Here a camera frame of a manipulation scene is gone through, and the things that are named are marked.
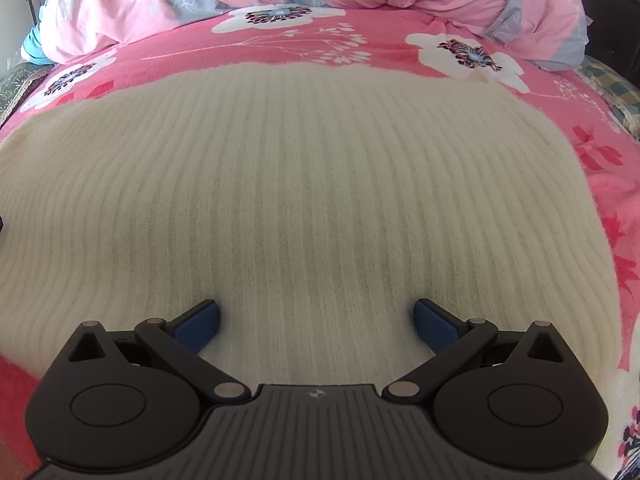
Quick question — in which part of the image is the dark headboard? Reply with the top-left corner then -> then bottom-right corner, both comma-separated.
557,0 -> 640,70

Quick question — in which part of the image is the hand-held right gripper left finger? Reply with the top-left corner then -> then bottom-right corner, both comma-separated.
63,299 -> 252,405

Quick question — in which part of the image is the pink floral bed sheet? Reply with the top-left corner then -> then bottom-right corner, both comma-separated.
0,6 -> 640,480

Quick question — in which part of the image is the checked pillow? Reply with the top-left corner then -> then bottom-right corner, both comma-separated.
574,56 -> 640,142

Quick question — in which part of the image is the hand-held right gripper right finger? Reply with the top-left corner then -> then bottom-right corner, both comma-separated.
382,297 -> 572,405

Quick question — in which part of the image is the blue cloth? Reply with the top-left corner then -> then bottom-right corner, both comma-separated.
21,24 -> 55,67

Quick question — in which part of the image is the cream ribbed knit sweater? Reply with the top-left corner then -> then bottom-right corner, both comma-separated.
0,62 -> 632,401

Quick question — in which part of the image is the green patterned blanket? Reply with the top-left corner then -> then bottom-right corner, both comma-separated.
0,61 -> 53,128

